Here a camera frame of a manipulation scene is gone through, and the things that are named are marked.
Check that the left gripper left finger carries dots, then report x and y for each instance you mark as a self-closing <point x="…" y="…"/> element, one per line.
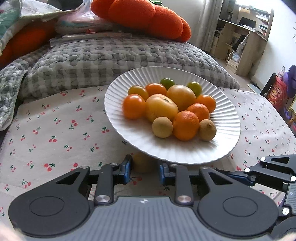
<point x="109" y="176"/>

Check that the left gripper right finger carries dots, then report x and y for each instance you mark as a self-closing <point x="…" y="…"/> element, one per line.
<point x="177" y="176"/>

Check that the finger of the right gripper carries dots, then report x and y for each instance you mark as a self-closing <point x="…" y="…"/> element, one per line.
<point x="239" y="176"/>

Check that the yellow fruit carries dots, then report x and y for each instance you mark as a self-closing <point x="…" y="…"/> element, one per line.
<point x="143" y="163"/>

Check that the beige longan fruit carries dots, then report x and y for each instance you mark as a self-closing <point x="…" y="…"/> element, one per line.
<point x="162" y="127"/>
<point x="207" y="130"/>

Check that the orange mandarin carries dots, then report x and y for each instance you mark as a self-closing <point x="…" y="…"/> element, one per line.
<point x="185" y="125"/>
<point x="200" y="110"/>
<point x="207" y="101"/>

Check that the orange cherry tomato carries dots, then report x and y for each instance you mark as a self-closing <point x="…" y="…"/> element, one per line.
<point x="133" y="107"/>

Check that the small orange-yellow tomato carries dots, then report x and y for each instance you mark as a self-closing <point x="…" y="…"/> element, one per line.
<point x="139" y="90"/>

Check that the brownish green tomato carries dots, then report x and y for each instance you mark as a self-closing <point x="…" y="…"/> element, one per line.
<point x="195" y="87"/>

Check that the white ribbed plate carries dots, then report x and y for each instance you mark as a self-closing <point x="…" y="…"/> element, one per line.
<point x="139" y="133"/>

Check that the cherry print cloth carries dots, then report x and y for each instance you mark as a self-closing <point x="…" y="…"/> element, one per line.
<point x="52" y="136"/>

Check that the large yellow tomato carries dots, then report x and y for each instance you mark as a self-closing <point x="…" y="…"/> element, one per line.
<point x="182" y="96"/>
<point x="159" y="105"/>

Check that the red bag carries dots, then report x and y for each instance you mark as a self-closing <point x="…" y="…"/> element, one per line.
<point x="280" y="92"/>

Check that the grey checkered quilt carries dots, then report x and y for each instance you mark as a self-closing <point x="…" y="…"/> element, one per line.
<point x="50" y="70"/>

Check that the wooden desk shelf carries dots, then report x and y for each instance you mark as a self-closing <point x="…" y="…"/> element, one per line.
<point x="241" y="41"/>

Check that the orange pumpkin cushion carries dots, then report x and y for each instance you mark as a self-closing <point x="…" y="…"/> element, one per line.
<point x="149" y="17"/>

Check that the folded pink cloth stack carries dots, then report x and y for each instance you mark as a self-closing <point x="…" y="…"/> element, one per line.
<point x="84" y="21"/>

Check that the grey curtain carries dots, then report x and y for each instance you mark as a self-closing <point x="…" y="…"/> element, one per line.
<point x="207" y="24"/>

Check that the floral beige cloth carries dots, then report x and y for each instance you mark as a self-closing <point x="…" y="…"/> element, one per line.
<point x="48" y="9"/>

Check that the green patterned pillow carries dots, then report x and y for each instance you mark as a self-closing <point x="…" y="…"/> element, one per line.
<point x="10" y="25"/>

